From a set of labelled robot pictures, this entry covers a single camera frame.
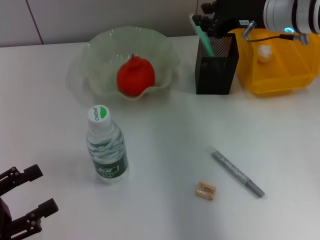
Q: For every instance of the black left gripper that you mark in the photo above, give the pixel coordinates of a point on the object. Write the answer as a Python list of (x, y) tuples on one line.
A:
[(6, 222)]

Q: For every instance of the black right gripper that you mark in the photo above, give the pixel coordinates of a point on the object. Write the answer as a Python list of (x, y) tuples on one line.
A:
[(237, 12)]

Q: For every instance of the mint green utility knife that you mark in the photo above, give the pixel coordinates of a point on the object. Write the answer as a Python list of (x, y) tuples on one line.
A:
[(206, 42)]

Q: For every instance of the white paper ball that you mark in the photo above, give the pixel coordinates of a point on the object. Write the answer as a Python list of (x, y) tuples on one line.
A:
[(265, 53)]

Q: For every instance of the clear green-label water bottle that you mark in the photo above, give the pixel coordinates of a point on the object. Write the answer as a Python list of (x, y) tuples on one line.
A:
[(107, 150)]

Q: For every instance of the red-orange orange fruit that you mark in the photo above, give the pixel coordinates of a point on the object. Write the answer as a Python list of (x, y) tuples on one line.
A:
[(136, 77)]

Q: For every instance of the small beige eraser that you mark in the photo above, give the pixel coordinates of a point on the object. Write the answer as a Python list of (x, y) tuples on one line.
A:
[(205, 191)]

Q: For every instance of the black mesh pen holder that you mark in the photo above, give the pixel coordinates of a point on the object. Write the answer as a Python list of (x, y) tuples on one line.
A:
[(215, 80)]

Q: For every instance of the green glass fruit bowl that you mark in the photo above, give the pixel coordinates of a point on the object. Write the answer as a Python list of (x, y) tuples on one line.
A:
[(105, 62)]

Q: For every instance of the grey marker pen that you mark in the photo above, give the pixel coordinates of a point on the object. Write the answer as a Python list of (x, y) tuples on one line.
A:
[(232, 170)]

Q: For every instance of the yellow plastic bin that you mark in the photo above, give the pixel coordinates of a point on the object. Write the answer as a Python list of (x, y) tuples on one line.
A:
[(287, 75)]

